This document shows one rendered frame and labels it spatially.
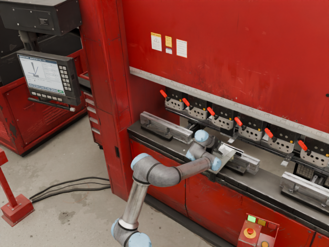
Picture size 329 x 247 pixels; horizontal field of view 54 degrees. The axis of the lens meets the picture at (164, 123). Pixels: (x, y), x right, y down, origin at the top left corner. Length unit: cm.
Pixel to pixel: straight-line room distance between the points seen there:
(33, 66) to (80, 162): 163
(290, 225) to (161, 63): 136
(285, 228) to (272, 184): 30
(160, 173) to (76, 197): 196
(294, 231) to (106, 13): 187
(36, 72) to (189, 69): 110
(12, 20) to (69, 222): 184
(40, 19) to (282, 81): 152
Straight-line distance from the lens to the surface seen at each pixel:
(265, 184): 228
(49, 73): 243
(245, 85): 196
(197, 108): 224
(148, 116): 268
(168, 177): 161
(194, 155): 194
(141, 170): 166
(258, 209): 234
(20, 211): 342
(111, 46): 235
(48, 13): 223
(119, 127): 266
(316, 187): 222
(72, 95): 239
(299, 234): 234
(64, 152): 404
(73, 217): 331
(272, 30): 178
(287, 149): 206
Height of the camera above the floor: 249
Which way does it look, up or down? 36 degrees down
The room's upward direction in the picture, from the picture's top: 3 degrees counter-clockwise
